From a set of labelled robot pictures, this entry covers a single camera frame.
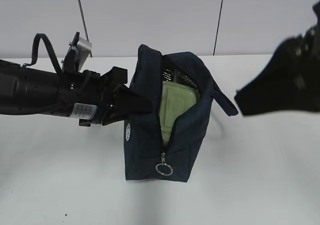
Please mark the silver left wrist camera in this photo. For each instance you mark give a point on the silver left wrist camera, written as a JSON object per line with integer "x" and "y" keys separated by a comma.
{"x": 78, "y": 51}

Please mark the dark blue lunch bag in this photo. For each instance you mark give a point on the dark blue lunch bag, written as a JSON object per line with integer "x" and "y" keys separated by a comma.
{"x": 145, "y": 155}

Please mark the green lid glass container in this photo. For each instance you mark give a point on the green lid glass container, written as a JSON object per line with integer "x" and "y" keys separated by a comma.
{"x": 176, "y": 99}

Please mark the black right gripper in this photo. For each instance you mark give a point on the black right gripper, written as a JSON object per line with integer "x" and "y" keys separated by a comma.
{"x": 291, "y": 79}

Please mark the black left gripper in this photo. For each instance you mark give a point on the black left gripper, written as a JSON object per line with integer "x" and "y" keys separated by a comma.
{"x": 99, "y": 99}

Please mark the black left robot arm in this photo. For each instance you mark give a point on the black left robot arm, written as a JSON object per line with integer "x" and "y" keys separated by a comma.
{"x": 27, "y": 91}

